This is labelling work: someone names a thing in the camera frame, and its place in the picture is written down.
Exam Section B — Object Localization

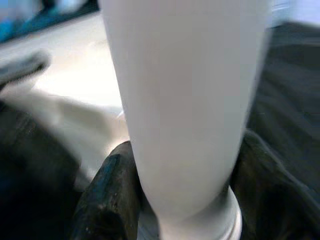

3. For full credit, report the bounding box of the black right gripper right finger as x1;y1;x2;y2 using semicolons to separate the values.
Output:
228;129;320;240

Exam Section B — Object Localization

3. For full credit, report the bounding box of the white plastic ribbed table top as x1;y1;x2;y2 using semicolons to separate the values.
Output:
0;11;133;191

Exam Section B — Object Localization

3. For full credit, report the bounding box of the white plastic table leg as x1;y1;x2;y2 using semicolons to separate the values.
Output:
98;0;273;240

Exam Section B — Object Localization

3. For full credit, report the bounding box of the black plastic cover sheet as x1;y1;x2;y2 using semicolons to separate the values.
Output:
0;21;320;240

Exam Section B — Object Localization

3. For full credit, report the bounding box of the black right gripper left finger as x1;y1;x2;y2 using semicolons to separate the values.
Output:
71;140;145;240

